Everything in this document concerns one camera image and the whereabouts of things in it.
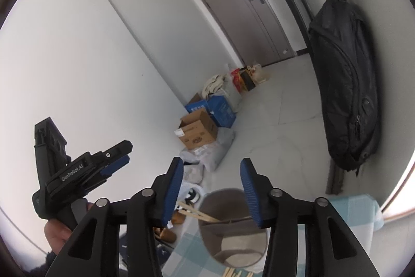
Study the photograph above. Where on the red snack bag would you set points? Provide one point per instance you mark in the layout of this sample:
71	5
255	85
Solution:
238	77

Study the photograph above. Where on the grey door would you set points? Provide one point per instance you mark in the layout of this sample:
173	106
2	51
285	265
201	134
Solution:
233	4

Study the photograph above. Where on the blue checked tablecloth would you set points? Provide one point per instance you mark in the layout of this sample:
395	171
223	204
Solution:
350	215

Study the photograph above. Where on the person's left hand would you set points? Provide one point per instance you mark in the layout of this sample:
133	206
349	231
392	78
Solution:
56	231

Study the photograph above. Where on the black backpack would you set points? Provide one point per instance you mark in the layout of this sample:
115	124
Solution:
343	85

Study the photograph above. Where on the blue cardboard box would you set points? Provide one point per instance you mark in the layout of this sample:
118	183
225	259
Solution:
222	110

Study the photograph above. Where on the bundle of wooden chopsticks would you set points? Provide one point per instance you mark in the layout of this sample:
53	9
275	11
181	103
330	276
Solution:
197	213

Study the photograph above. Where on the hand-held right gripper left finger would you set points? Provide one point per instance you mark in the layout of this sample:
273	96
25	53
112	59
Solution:
173	189

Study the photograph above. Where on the white plastic bag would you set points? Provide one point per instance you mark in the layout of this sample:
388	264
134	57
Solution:
210	153

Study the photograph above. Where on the grey utensil holder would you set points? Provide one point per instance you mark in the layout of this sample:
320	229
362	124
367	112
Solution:
233	241

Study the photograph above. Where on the brown cardboard box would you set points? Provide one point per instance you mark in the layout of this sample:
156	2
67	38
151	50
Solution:
197	131

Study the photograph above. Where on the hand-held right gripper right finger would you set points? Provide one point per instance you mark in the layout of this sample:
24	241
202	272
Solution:
249	189

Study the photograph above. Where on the pile of wooden chopsticks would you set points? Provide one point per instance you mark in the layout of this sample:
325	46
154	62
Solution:
231	273

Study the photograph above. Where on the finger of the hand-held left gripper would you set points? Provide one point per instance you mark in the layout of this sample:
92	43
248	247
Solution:
120	147
113	166

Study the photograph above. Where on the clear bag with brown contents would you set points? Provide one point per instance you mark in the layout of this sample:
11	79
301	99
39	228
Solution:
259	72

